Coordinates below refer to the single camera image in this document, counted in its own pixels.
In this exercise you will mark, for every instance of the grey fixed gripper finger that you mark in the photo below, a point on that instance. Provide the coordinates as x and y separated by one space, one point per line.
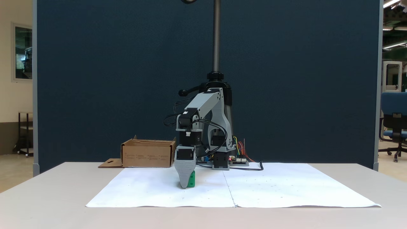
184 173

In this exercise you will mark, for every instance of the green dice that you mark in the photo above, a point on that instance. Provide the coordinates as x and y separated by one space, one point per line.
191 181

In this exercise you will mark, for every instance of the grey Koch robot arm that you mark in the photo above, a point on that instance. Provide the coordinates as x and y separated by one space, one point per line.
206 101

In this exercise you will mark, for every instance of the blue power converter board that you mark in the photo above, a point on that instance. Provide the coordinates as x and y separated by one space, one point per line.
205 161

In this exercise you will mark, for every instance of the open cardboard box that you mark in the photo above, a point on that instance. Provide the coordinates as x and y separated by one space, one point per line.
146 156

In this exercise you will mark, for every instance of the white paper sheet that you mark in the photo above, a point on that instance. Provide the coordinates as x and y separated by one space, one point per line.
302 187
143 190

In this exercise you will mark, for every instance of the small controller circuit board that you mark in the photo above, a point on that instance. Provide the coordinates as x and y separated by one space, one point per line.
240 163

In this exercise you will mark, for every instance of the dark blue partition panel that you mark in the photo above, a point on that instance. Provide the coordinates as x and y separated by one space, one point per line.
95 79

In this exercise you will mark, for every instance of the black shelf cart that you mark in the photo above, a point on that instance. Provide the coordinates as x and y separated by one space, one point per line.
27 127

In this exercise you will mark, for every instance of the white framed window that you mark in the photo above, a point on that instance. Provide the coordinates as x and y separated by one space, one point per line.
24 51

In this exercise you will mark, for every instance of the blue office chair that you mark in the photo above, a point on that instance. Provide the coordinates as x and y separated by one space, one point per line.
394 105

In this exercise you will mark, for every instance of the fluorescent ceiling light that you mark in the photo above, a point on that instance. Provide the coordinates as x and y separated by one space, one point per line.
394 45
391 3

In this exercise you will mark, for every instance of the black camera stand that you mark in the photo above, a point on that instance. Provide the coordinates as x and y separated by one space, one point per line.
216 38

